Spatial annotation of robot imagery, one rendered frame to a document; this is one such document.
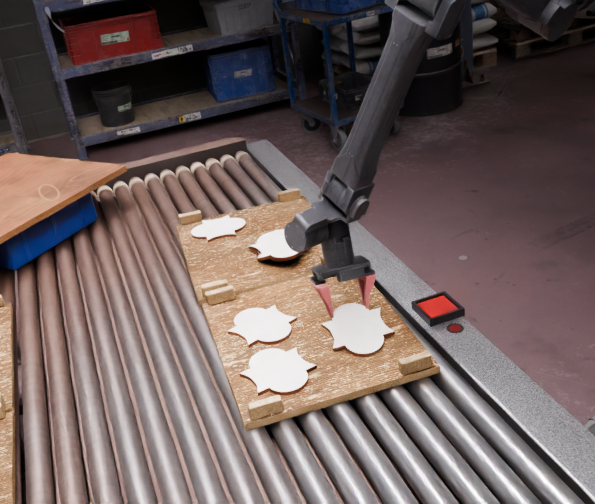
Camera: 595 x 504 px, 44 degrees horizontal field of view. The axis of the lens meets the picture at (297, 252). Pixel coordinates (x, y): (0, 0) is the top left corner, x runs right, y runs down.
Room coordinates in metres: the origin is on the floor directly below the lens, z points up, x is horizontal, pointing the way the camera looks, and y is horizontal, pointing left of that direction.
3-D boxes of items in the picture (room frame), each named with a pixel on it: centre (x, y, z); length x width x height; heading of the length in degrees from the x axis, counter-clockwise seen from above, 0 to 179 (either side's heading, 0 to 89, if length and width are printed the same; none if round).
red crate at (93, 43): (5.60, 1.12, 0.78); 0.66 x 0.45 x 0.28; 107
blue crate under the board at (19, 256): (1.85, 0.74, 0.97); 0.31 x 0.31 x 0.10; 56
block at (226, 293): (1.33, 0.17, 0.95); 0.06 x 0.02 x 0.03; 103
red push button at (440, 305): (1.20, -0.26, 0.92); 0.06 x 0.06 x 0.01; 16
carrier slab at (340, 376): (1.17, 0.00, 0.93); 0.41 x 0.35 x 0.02; 13
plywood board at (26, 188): (1.90, 0.79, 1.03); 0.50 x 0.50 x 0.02; 56
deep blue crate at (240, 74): (5.88, 0.25, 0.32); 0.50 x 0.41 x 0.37; 103
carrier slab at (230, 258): (1.58, 0.09, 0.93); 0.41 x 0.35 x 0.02; 11
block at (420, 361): (1.01, -0.17, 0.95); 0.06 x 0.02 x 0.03; 103
